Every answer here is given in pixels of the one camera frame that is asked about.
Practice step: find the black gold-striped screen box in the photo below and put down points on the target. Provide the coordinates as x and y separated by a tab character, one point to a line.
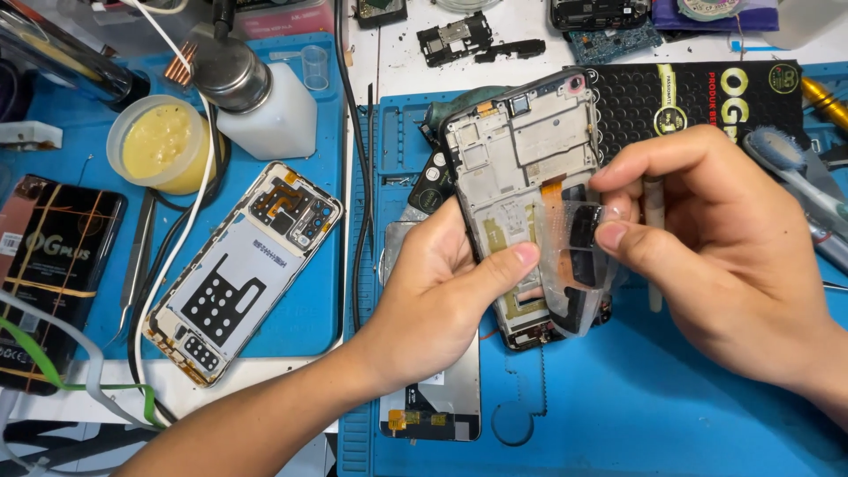
56	265

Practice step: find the thin black pry stick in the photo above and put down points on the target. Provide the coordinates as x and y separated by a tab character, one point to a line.
370	165

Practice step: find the black disassembled phone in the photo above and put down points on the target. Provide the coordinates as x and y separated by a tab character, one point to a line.
596	13

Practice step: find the person's left hand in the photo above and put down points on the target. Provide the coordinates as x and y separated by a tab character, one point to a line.
430	311

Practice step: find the black phone inner cover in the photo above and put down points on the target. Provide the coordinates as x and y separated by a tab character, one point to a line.
454	40

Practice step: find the plastic cup of yellow paste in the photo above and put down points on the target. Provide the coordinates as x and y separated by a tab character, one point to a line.
159	142

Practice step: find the small electronic module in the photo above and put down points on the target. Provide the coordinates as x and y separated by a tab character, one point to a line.
381	12

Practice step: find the clear protective film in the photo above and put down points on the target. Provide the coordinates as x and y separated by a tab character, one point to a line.
560	278

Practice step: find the phone frame with screen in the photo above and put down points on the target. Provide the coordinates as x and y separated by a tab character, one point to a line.
523	139

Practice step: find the white solvent dispenser bottle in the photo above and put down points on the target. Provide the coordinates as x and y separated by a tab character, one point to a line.
271	112

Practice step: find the solder wick spool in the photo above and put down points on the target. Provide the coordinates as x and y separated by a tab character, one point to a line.
709	8

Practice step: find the white plastic container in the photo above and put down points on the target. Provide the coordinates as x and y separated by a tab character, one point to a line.
808	23

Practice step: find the pink labelled box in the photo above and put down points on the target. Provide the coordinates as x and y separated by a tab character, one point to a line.
285	20

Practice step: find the blue silicone repair mat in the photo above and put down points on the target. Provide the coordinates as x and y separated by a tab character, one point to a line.
298	318

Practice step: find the small white plastic block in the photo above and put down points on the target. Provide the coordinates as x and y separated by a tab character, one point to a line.
30	136

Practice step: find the dark glossy cylinder tool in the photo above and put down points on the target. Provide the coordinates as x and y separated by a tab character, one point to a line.
59	53

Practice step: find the steel tweezers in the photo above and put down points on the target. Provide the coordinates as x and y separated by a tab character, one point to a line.
139	252

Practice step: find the black dotted packaging card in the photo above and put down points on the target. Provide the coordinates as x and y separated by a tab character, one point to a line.
636	99

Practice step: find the large blue repair mat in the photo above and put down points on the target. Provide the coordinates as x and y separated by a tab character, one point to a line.
629	411

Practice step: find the blue phone circuit board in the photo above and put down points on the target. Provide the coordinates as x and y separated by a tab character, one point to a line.
613	43

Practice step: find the white phone back cover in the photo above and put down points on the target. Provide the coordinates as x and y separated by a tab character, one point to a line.
232	278

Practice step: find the purple box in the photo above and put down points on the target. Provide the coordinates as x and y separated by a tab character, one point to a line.
729	25

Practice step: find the blue white toothbrush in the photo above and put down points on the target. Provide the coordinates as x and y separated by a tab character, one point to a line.
782	156

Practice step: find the small black speaker part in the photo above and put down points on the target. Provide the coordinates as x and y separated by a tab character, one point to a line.
510	50

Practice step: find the black sticker with white circles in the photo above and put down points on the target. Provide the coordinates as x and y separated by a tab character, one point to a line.
430	185

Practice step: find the small clear plastic tube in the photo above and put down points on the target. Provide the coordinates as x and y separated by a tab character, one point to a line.
315	66

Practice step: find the person's right hand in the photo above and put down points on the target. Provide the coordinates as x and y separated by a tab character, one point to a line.
729	265

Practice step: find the replacement phone screen panel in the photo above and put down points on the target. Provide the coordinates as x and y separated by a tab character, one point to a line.
457	397

